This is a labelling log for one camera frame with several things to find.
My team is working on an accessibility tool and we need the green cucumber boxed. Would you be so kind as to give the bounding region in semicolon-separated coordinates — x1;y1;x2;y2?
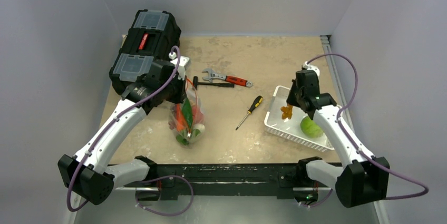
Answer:
181;98;193;132

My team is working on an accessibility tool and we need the orange carrot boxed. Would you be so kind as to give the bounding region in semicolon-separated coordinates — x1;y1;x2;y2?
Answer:
174;104;186;133

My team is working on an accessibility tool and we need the clear orange-zip bag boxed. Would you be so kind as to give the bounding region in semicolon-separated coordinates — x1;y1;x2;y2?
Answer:
169;76;206;147

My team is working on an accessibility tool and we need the red pink fruit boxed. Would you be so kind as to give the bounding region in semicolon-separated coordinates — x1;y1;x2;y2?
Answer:
192;105;205;124

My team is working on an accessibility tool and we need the green bell pepper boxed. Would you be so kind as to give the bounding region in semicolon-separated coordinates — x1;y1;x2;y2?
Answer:
176;129;202;146

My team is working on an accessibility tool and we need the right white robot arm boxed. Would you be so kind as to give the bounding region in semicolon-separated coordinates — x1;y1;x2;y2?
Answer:
286;70;390;208

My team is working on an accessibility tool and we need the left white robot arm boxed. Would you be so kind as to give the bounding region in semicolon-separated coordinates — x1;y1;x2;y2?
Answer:
57;58;189;212

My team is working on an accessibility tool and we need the green lettuce leaf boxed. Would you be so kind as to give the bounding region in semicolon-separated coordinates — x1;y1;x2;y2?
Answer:
300;116;324;138

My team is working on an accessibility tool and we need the white plastic basket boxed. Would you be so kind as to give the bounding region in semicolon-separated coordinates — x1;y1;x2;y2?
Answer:
264;85;334;152

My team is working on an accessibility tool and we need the black plastic toolbox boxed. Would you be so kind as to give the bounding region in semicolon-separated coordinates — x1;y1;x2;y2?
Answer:
109;9;181;95

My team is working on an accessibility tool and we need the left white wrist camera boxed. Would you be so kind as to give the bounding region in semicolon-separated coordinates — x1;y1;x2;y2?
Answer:
168;52;191;80

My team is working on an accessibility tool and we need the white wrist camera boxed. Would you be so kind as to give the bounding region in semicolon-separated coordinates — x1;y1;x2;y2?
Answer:
302;61;320;77
168;52;191;80

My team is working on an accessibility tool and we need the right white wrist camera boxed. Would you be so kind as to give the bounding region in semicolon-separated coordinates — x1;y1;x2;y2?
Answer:
302;61;320;77

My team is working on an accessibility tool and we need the black T-handle tool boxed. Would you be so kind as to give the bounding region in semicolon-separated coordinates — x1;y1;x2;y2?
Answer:
192;76;235;89

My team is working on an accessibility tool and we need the black yellow-handled screwdriver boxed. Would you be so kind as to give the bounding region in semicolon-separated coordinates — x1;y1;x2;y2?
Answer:
235;95;264;131

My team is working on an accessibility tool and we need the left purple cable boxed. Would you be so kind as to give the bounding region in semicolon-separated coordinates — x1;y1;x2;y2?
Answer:
66;45;181;213

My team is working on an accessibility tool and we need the red-handled adjustable wrench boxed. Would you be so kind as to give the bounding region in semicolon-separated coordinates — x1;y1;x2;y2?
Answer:
202;68;253;87

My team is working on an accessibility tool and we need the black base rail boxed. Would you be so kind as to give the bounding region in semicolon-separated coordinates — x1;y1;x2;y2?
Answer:
124;158;325;203

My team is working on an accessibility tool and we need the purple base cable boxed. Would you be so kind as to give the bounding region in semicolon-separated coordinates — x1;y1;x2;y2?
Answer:
135;176;194;217

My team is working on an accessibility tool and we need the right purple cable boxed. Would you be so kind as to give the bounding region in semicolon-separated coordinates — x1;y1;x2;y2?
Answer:
305;53;430;201

